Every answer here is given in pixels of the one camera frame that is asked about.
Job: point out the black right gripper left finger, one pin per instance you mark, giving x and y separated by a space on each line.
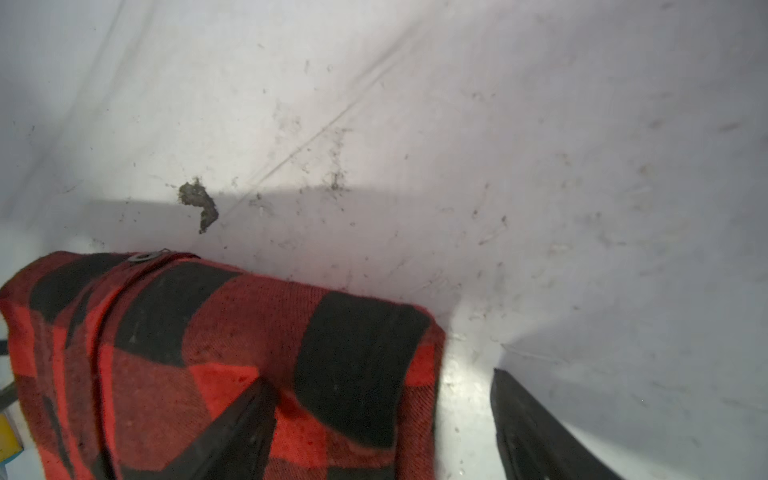
235 446

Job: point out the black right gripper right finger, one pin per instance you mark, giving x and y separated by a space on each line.
532 443

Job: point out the red black plaid shirt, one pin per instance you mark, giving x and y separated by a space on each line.
124 359

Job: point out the yellow blue small bottle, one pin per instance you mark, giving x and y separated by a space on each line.
10 444

